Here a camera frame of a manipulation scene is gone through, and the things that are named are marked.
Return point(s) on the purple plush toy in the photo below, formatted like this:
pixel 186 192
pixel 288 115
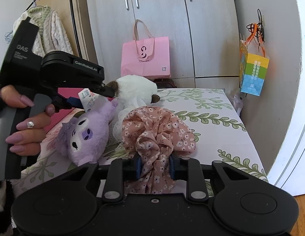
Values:
pixel 86 132

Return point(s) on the white refrigerator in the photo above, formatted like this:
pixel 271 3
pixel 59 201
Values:
pixel 295 103

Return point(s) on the floral bed sheet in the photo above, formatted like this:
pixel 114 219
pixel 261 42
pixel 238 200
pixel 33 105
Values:
pixel 216 127

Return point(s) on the person's left hand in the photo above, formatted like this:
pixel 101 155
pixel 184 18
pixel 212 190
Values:
pixel 34 125

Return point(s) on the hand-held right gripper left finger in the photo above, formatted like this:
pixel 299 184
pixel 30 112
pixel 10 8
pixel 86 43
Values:
pixel 139 168

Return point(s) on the colourful gift bag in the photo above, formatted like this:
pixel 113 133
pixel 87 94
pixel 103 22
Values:
pixel 253 73

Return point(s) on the clear wall hook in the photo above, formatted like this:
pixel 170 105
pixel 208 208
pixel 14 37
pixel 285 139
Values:
pixel 263 21

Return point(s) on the black suitcase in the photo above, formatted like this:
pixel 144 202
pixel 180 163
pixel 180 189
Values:
pixel 164 81

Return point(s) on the grey wardrobe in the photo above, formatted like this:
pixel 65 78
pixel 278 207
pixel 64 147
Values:
pixel 211 29

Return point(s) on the pink paper bag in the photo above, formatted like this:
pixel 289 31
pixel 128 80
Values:
pixel 145 56

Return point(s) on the white fuzzy cardigan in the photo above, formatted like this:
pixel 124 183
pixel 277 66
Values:
pixel 54 34

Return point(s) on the white plush toy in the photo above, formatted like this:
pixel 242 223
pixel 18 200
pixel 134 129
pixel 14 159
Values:
pixel 135 86

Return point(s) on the black clothes rack pole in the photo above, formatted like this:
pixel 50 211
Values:
pixel 72 9

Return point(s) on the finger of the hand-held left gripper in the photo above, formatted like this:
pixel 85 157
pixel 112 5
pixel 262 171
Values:
pixel 104 91
pixel 73 102

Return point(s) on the pink floral cloth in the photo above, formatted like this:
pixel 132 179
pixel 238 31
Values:
pixel 154 127

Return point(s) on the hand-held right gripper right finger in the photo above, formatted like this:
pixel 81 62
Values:
pixel 172 168

